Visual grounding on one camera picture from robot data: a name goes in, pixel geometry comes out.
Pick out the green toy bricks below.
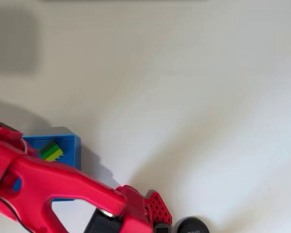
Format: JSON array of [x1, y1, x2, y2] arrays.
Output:
[[37, 140, 65, 163]]

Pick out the black camera stand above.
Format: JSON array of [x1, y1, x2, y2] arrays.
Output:
[[172, 216, 210, 233]]

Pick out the blue plastic box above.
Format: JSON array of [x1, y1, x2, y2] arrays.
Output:
[[13, 134, 81, 202]]

